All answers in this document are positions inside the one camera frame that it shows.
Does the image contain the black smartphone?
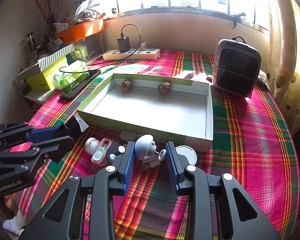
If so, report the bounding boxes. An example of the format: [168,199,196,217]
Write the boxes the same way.
[59,70,101,101]

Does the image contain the grey black space heater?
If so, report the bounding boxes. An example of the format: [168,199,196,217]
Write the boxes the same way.
[212,36,262,98]

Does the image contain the green wet wipes pack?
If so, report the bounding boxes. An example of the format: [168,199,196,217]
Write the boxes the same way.
[52,60,89,90]

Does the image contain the green spool with white top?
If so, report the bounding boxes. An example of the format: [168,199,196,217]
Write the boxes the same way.
[175,145,197,166]

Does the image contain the black clear-ended small device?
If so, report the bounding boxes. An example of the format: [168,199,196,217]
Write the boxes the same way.
[64,113,89,141]

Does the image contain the heart patterned curtain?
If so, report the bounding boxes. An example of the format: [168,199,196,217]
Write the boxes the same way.
[267,0,300,135]

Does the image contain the right brown walnut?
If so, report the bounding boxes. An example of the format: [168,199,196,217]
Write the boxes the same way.
[157,82,171,95]

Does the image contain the white round knob gadget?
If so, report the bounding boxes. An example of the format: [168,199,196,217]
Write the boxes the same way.
[134,134,167,161]

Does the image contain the white power strip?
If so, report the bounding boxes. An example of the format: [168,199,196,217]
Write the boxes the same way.
[103,48,160,61]

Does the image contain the person's hand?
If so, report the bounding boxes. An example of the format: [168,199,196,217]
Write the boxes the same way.
[4,194,15,210]

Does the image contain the white usb cable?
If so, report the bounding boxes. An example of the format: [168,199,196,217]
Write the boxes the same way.
[140,156,163,171]

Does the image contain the small clear white jar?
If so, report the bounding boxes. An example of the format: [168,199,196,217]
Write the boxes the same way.
[84,137,100,155]

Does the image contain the black round disc with buttons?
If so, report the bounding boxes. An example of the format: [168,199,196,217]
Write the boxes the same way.
[106,141,127,165]

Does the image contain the pink case with mint oval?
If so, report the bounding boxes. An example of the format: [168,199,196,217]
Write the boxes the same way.
[91,138,112,167]

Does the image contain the plaid bed cover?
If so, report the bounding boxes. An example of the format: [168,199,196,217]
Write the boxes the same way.
[11,49,300,240]

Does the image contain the black charger adapter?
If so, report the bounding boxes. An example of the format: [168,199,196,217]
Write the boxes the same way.
[117,36,131,53]

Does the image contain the brown walnut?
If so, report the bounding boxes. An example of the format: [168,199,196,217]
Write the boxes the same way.
[121,80,133,93]
[157,82,171,95]

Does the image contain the left brown walnut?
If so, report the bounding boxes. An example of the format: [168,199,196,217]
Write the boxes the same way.
[121,80,133,93]

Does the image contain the orange plastic tray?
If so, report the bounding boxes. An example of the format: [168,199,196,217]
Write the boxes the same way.
[55,19,104,44]

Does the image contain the black charger cable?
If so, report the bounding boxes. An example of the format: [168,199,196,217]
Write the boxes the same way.
[58,23,143,74]

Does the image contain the shallow green white cardboard box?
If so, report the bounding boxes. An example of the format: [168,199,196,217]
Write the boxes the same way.
[77,73,213,152]

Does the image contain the yellow green box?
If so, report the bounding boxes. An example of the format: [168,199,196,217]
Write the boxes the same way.
[26,56,68,90]

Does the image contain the red twig branches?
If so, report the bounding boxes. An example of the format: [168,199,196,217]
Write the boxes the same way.
[34,0,64,33]

